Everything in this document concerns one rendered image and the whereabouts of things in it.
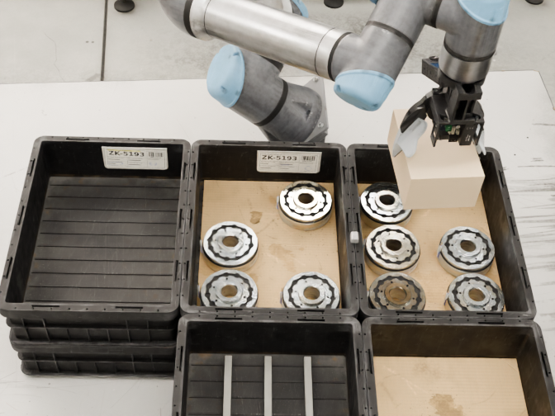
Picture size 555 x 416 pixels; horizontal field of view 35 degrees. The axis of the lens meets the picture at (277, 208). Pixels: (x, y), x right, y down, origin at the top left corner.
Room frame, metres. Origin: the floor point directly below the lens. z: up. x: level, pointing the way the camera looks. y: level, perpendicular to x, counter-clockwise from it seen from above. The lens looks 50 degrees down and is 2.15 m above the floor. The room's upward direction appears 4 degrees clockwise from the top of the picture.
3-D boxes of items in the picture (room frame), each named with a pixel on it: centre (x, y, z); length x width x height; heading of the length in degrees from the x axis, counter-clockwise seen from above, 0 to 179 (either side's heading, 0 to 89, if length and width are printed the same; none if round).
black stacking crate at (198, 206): (0.99, 0.01, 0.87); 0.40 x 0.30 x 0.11; 4
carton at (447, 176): (1.03, -0.26, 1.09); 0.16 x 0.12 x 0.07; 8
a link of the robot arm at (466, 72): (1.01, -0.26, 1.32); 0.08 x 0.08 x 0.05
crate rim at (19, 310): (0.98, 0.31, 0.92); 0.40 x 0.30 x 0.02; 4
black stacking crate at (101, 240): (0.98, 0.31, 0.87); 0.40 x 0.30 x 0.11; 4
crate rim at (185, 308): (0.99, 0.01, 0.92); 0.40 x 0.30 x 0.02; 4
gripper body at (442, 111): (1.00, -0.26, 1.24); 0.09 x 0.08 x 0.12; 9
